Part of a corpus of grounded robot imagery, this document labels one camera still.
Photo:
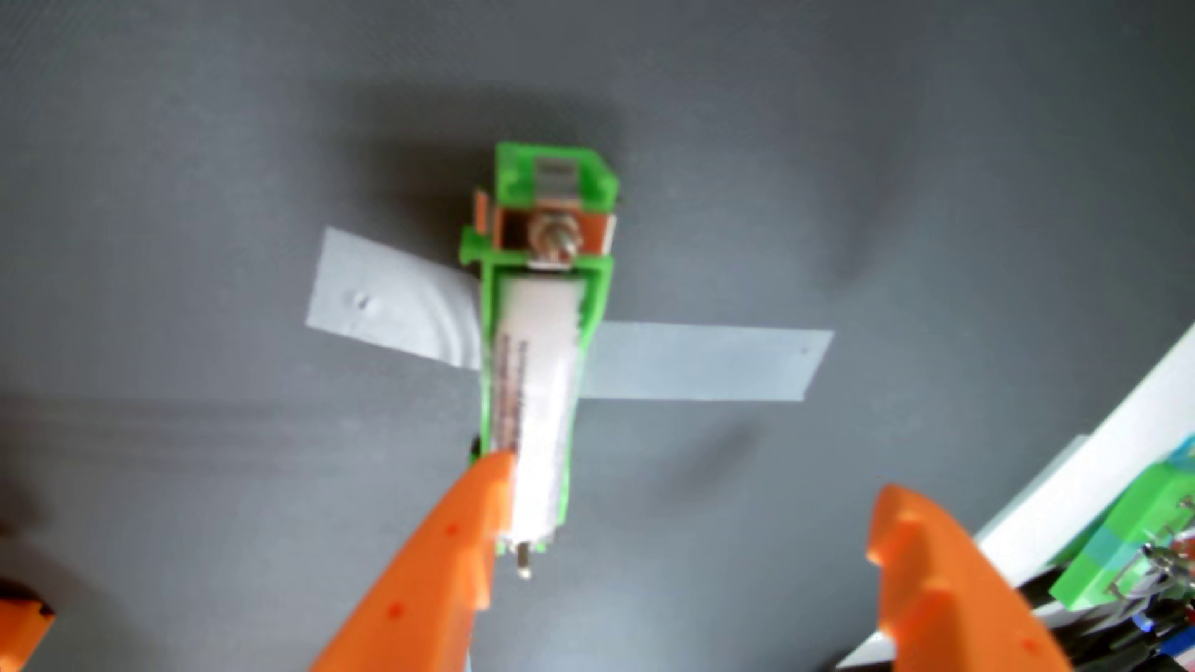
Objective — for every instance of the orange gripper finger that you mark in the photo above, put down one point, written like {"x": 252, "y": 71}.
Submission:
{"x": 943, "y": 597}
{"x": 439, "y": 579}

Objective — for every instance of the white cylindrical battery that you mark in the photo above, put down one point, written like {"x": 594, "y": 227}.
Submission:
{"x": 541, "y": 392}

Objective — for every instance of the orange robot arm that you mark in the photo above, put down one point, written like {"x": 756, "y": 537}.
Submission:
{"x": 20, "y": 630}

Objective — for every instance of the green battery holder with bolt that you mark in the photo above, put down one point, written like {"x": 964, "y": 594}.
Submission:
{"x": 512, "y": 173}

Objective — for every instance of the green holder with blue tape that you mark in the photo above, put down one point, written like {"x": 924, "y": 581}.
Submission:
{"x": 1120, "y": 532}

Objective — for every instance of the grey tape strip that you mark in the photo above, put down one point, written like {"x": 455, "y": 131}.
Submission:
{"x": 709, "y": 362}
{"x": 392, "y": 299}

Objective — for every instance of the dark grey mat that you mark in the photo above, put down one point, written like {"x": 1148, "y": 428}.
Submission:
{"x": 934, "y": 187}

